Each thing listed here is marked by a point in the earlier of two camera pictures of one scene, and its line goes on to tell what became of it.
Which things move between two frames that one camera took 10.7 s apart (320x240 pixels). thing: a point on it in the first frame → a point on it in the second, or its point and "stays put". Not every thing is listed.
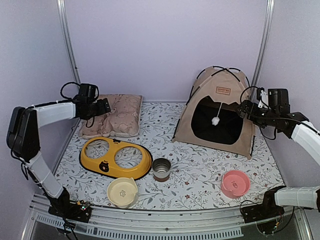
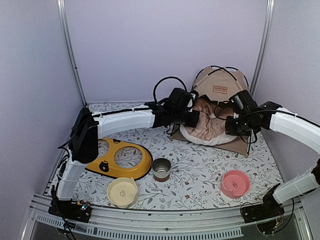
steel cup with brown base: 161,167 stays put
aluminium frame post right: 267,19 stays put
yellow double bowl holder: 102,165 stays put
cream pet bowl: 121,191 stays put
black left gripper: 103,109 → 194,121
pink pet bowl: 235,184 stays put
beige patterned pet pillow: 123,120 → 211,130
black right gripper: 246,104 → 229,130
